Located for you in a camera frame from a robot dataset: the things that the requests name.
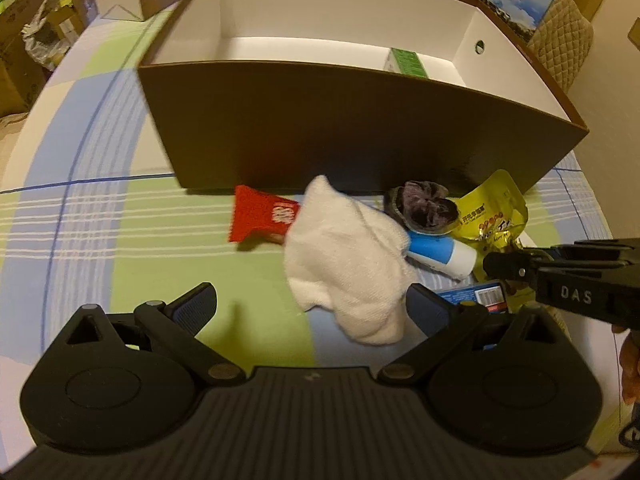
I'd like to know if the dark purple scrunchie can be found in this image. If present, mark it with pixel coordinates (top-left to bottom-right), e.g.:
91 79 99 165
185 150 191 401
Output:
384 181 459 235

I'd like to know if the clear blue-label plastic box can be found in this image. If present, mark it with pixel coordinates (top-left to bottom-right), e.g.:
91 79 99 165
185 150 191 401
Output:
438 282 508 313

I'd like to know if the yellow snack pouch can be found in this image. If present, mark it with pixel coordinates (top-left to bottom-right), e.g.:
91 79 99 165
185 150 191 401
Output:
451 169 529 276

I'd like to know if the brown open cardboard box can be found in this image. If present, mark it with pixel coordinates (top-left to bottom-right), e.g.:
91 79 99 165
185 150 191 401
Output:
137 0 588 194

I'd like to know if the plastic bag trash bin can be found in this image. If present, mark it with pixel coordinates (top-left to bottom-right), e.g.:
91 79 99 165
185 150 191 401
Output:
22 0 88 72

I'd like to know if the red snack packet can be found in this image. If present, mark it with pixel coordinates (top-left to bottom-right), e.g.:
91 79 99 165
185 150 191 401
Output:
228 185 300 244

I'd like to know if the white folded sock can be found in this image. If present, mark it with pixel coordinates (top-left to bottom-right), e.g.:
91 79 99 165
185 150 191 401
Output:
283 176 418 346

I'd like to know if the green white medicine box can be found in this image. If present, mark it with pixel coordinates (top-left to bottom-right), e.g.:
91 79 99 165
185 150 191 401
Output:
384 48 428 79

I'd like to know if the blue white tube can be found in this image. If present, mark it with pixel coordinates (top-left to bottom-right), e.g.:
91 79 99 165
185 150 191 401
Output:
407 231 477 281

